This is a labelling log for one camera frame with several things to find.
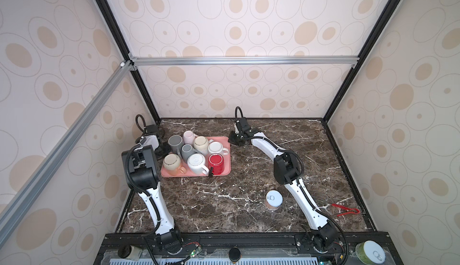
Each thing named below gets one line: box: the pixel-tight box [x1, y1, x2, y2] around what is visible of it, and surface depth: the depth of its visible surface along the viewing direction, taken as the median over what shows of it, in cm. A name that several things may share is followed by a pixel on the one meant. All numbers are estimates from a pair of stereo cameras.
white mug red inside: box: [207, 139, 230, 156], surface depth 98 cm
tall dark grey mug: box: [168, 134, 184, 159], surface depth 96 cm
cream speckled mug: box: [193, 135, 210, 156], surface depth 99 cm
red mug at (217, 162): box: [207, 153, 225, 176], surface depth 92 cm
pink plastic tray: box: [160, 133, 232, 179], surface depth 95 cm
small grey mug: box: [180, 143, 202, 164], surface depth 95 cm
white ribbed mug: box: [186, 153, 210, 176], surface depth 91 cm
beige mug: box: [162, 153, 187, 176], surface depth 92 cm
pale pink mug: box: [182, 130, 197, 145], surface depth 101 cm
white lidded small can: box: [265, 189, 284, 212], surface depth 83 cm
